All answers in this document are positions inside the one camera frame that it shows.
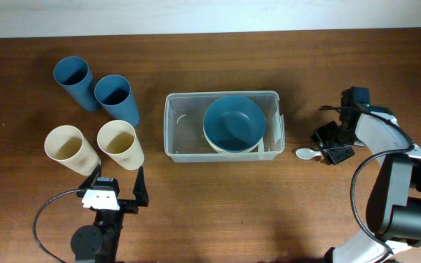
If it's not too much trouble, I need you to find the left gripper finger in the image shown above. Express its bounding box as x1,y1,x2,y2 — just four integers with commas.
132,166,148,202
80,164,102,189

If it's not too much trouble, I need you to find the white plastic spoon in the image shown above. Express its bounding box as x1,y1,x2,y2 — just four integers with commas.
295,148,323,160

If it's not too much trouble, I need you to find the cream bowl front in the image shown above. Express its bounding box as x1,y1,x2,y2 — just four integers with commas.
203,131,264,153

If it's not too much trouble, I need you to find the cream bowl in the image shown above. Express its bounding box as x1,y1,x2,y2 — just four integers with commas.
203,131,264,153
208,142,258,153

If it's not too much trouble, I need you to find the white plastic fork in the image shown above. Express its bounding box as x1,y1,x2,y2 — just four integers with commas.
257,139,265,160

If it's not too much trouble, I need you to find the blue bowl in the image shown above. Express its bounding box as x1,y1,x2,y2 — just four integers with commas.
202,96,266,153

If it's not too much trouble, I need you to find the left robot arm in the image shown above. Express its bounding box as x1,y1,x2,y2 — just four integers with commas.
71,165,149,262

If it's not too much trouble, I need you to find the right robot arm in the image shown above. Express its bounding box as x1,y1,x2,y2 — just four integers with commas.
311,86,421,262

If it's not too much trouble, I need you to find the clear plastic container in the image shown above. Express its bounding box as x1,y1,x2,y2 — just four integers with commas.
164,91,285,163

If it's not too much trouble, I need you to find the cream cup left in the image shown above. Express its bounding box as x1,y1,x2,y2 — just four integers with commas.
44,125,101,176

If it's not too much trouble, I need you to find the cream cup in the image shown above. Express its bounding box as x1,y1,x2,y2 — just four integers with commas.
96,120,145,170
44,125,101,176

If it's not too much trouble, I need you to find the cream cup right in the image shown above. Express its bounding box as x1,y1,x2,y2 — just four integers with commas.
96,120,145,170

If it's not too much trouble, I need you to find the blue cup right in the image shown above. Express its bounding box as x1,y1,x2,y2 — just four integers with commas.
94,75,140,126

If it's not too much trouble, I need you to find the blue cup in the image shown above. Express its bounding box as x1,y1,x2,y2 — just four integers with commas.
53,56,101,112
94,75,140,126

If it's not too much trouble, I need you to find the blue cup rear left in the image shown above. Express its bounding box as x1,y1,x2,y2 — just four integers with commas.
53,56,101,112

